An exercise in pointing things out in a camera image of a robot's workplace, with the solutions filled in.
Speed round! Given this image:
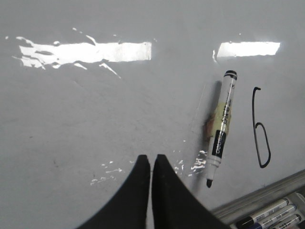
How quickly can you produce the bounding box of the red magnet under clear tape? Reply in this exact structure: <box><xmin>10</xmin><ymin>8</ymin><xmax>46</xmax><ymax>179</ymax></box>
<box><xmin>203</xmin><ymin>102</ymin><xmax>231</xmax><ymax>141</ymax></box>

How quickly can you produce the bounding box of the black capped tray marker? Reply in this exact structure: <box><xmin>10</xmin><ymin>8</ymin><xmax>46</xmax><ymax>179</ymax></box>
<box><xmin>235</xmin><ymin>198</ymin><xmax>290</xmax><ymax>229</ymax></box>

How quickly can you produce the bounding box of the blue capped tray marker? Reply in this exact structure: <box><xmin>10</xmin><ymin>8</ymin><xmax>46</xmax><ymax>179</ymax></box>
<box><xmin>251</xmin><ymin>204</ymin><xmax>297</xmax><ymax>229</ymax></box>

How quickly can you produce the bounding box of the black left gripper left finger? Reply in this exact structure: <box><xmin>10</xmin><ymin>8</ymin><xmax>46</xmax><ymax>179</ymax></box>
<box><xmin>78</xmin><ymin>155</ymin><xmax>150</xmax><ymax>229</ymax></box>

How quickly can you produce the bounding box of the grey aluminium marker tray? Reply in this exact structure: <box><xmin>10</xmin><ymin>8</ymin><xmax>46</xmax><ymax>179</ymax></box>
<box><xmin>212</xmin><ymin>170</ymin><xmax>305</xmax><ymax>228</ymax></box>

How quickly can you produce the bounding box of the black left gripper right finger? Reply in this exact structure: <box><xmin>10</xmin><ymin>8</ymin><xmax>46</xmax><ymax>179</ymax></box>
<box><xmin>152</xmin><ymin>154</ymin><xmax>229</xmax><ymax>229</ymax></box>

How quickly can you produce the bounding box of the black white whiteboard marker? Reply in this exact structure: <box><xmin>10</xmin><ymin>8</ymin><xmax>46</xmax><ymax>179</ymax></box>
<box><xmin>205</xmin><ymin>70</ymin><xmax>237</xmax><ymax>188</ymax></box>

